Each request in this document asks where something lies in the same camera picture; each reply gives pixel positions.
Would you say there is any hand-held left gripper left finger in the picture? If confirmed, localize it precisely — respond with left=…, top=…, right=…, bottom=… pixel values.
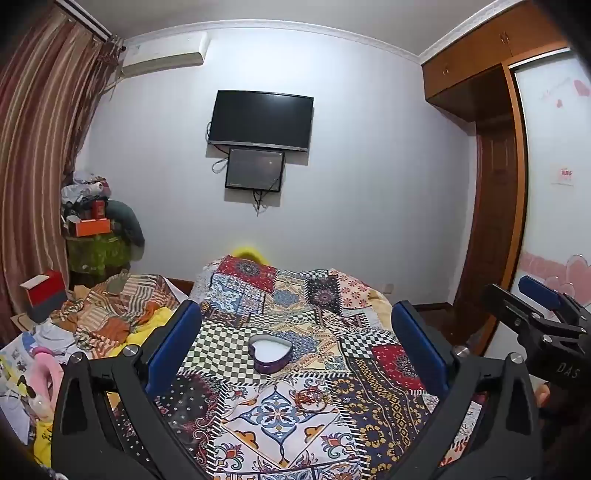
left=50, top=300, right=218, bottom=480

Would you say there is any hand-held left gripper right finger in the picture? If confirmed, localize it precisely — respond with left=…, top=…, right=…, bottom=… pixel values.
left=390, top=300, right=543, bottom=480

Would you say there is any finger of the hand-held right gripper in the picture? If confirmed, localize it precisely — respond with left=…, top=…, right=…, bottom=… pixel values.
left=518, top=275, right=591, bottom=328
left=482, top=284, right=583, bottom=345

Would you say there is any purple heart-shaped jewelry box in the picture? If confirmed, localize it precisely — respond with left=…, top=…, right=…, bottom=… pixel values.
left=248, top=335, right=294, bottom=374

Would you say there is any red braided bracelet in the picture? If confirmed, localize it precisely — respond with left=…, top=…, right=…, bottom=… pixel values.
left=295, top=390, right=329, bottom=412

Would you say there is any yellow cloth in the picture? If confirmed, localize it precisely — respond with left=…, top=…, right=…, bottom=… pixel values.
left=32, top=305, right=178, bottom=469

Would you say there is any orange striped blanket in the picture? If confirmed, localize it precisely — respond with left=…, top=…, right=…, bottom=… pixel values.
left=51, top=272, right=190, bottom=361

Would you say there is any green cabinet with clutter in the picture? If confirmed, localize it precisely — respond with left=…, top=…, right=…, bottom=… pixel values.
left=65, top=233, right=133, bottom=278

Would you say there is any yellow pillow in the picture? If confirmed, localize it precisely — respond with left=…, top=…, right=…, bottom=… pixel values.
left=231, top=246, right=269, bottom=264

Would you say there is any grey-green cushion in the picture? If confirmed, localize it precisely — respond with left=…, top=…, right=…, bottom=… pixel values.
left=108, top=199, right=147, bottom=251

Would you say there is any pink plush toy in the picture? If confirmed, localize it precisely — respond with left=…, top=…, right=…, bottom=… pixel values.
left=27, top=348, right=64, bottom=417

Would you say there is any red and grey box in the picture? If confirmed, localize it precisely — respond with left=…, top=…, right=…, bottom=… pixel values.
left=20, top=271, right=66, bottom=322

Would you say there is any orange box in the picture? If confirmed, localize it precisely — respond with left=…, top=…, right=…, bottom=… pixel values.
left=76, top=218, right=113, bottom=237

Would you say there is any patchwork printed blanket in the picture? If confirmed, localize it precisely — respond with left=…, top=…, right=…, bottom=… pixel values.
left=111, top=255, right=485, bottom=480

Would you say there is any pile of clothes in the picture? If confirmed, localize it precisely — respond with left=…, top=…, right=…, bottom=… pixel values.
left=60, top=171, right=114, bottom=228

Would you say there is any wooden overhead cabinet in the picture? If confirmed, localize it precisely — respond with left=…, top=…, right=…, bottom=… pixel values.
left=421, top=0, right=571, bottom=123

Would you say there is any brown striped curtain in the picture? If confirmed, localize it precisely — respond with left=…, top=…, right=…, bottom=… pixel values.
left=0, top=0, right=124, bottom=342

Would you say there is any white air conditioner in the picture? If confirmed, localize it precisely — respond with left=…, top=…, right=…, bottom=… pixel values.
left=121, top=34, right=211, bottom=77

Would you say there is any small black wall monitor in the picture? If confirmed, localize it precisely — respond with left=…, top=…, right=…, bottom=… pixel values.
left=225, top=147, right=286, bottom=193

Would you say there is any black wall television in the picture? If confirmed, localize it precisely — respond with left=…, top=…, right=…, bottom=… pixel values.
left=207, top=90, right=315, bottom=153

